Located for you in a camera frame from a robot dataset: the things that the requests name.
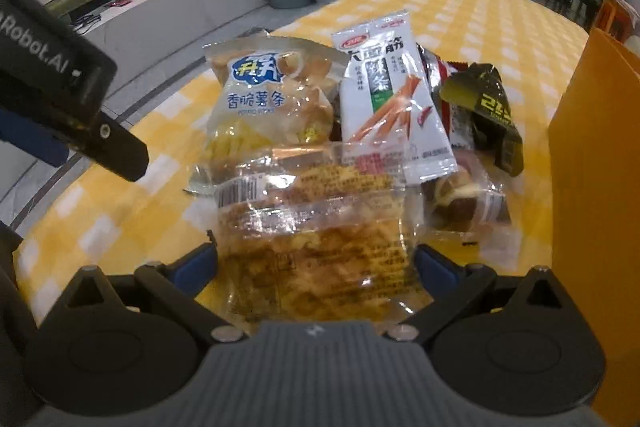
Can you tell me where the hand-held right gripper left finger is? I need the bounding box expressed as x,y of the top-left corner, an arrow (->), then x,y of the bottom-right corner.
65,243 -> 246,343

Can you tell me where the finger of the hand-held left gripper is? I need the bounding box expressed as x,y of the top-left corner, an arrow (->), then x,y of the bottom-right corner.
82,112 -> 149,182
0,109 -> 68,168

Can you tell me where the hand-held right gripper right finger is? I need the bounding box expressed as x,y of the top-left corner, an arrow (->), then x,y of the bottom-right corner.
386,243 -> 576,342

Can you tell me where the clear bread snack packet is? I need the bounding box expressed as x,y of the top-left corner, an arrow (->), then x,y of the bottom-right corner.
420,152 -> 513,248

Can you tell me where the clear fried snack packet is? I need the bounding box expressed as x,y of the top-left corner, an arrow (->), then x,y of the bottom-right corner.
207,142 -> 426,325

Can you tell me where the clear potato sticks packet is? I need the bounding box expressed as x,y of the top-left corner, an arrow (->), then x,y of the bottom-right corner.
187,29 -> 346,198

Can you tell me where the white spicy strips packet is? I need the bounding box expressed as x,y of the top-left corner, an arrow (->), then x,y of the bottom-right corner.
331,10 -> 458,186

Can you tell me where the black and yellow snack packet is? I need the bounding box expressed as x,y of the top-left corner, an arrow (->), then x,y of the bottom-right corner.
432,63 -> 525,178

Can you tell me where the red snack packet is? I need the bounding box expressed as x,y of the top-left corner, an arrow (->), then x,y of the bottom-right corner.
417,47 -> 473,150

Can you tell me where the orange storage box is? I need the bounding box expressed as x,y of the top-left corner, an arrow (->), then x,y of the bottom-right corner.
547,27 -> 640,427

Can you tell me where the yellow checked tablecloth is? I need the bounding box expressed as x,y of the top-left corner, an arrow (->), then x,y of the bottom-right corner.
12,0 -> 591,338

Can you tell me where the white low bench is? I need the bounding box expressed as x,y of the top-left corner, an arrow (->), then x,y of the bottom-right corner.
45,0 -> 271,72

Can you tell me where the orange stool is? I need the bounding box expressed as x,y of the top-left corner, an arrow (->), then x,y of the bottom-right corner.
595,0 -> 640,44

